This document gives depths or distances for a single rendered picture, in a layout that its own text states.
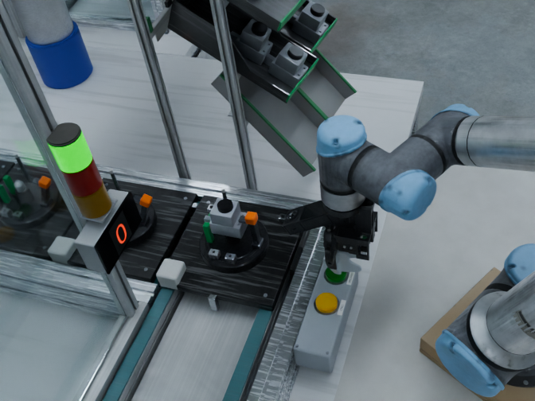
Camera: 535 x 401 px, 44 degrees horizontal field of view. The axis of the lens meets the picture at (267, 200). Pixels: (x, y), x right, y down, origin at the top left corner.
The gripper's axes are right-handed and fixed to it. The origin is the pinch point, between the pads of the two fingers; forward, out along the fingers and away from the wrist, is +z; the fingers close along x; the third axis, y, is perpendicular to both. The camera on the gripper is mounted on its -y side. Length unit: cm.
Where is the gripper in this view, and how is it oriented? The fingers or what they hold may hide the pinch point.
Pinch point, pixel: (336, 267)
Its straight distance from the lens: 125.9
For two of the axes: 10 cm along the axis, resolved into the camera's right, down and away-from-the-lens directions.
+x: 3.2, -7.1, 6.2
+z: 1.2, 6.8, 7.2
